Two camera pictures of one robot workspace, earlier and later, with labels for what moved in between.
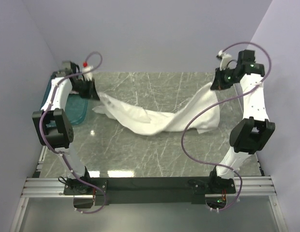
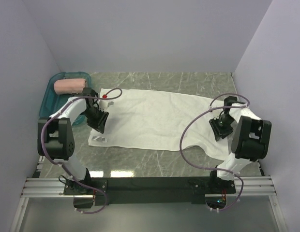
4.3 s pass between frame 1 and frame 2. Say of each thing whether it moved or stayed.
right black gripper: moved
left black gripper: moved
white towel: moved
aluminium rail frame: stayed
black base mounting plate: stayed
